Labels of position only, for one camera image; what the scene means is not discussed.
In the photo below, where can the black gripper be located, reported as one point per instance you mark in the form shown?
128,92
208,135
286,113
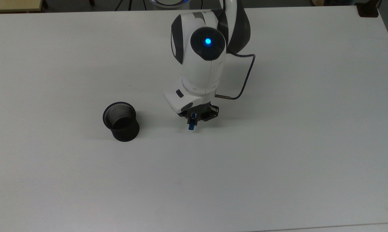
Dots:
208,111

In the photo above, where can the blue and white marker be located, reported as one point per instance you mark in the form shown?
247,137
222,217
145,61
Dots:
191,126

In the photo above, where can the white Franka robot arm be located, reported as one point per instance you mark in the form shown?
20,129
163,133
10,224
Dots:
200,71

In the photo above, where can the black mesh pen cup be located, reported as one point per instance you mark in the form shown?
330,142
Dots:
121,124

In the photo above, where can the black table clamp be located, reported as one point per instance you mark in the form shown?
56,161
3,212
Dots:
368,9

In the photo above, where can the wooden side table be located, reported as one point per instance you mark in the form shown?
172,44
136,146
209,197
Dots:
13,4

